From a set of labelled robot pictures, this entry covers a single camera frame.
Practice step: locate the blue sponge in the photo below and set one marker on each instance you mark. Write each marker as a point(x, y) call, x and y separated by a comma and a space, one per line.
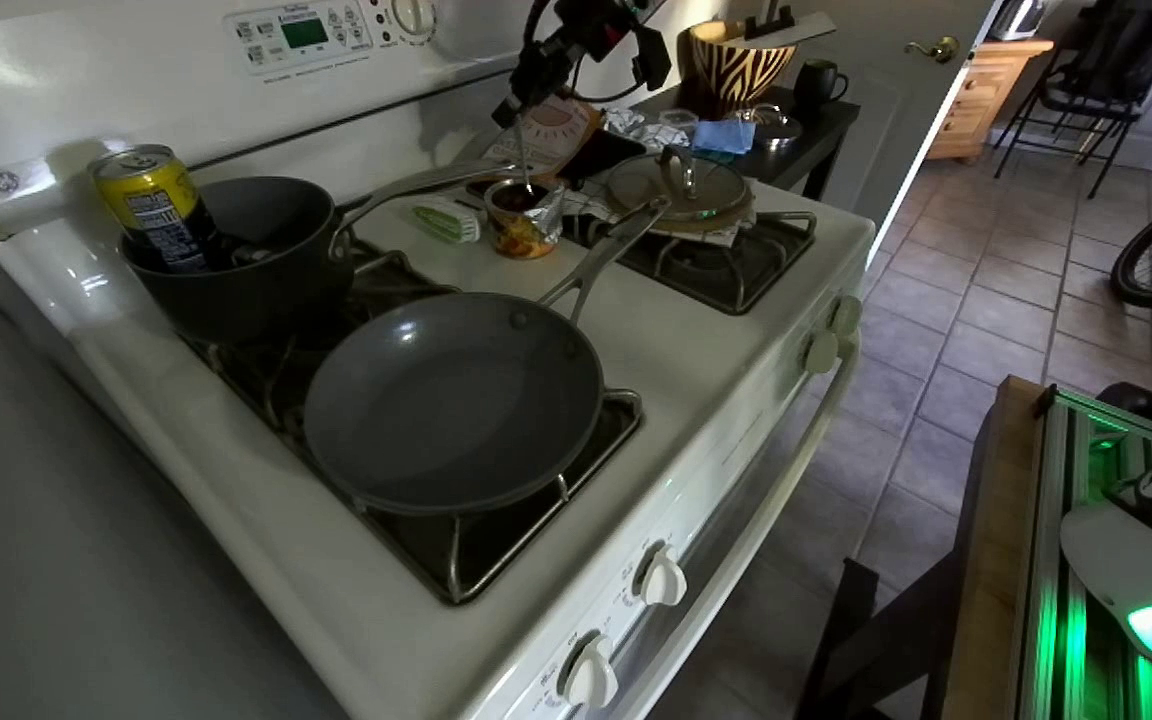
point(727, 137)

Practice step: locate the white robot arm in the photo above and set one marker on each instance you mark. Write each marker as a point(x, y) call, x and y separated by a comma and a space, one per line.
point(1123, 563)

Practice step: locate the zebra pattern bowl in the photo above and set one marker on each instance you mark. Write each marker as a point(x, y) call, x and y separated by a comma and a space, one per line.
point(736, 66)

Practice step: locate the green lit aluminium frame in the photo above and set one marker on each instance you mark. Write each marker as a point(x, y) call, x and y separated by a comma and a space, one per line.
point(1069, 640)

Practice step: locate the small green object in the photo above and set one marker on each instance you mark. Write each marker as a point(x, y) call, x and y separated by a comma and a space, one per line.
point(437, 222)

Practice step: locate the grey refrigerator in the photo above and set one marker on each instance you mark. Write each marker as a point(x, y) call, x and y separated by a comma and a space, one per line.
point(43, 532)

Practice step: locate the black mug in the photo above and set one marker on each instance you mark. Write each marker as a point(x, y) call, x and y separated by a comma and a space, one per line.
point(819, 87)

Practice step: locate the white gas stove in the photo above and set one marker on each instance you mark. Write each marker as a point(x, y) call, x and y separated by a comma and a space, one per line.
point(683, 360)

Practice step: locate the black burner grate under lid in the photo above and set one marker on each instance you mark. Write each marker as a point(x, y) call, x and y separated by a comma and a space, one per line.
point(723, 276)

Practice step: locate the black floor stand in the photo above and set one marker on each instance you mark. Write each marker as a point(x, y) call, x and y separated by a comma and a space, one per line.
point(871, 640)

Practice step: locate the wooden cabinet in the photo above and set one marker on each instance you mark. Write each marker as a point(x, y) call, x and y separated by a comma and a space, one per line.
point(991, 102)

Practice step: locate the white door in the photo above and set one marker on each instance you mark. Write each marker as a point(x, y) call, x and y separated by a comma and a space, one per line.
point(898, 120)

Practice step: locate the black side table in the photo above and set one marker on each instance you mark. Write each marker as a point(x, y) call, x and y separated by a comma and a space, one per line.
point(820, 137)

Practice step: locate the tin with orange label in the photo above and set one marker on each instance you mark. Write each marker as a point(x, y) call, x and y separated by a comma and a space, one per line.
point(522, 228)

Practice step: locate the yellow drink can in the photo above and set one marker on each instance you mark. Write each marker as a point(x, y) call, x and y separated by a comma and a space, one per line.
point(157, 215)

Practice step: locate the brass door knob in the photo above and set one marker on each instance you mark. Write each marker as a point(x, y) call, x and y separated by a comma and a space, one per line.
point(932, 49)

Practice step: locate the black chair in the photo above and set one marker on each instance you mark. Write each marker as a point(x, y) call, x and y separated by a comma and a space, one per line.
point(1099, 63)

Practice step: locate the small glass jar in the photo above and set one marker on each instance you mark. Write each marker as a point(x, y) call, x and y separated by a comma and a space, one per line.
point(772, 129)

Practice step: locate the white stove knob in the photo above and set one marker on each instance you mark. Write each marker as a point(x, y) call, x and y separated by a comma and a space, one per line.
point(588, 674)
point(845, 315)
point(660, 578)
point(820, 349)

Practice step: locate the crumpled aluminium foil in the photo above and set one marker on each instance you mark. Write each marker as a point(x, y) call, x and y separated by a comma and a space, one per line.
point(643, 126)

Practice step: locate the white oven dial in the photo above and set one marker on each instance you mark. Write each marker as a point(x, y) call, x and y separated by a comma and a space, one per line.
point(412, 13)

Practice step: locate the wooden cart board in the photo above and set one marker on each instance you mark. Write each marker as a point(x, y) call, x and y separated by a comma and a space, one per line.
point(991, 532)

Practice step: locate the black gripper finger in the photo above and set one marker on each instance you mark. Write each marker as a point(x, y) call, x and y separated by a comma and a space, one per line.
point(544, 72)
point(508, 105)

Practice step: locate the grey frying pan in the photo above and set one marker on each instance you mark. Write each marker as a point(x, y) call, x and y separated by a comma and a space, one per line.
point(448, 400)

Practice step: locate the black burner grate under pans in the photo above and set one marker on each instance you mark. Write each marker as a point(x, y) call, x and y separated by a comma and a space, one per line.
point(468, 556)

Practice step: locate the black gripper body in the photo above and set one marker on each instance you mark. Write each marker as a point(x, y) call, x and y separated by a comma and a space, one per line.
point(588, 30)

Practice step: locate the metal spoon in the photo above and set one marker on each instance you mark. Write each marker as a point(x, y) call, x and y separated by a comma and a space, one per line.
point(522, 161)

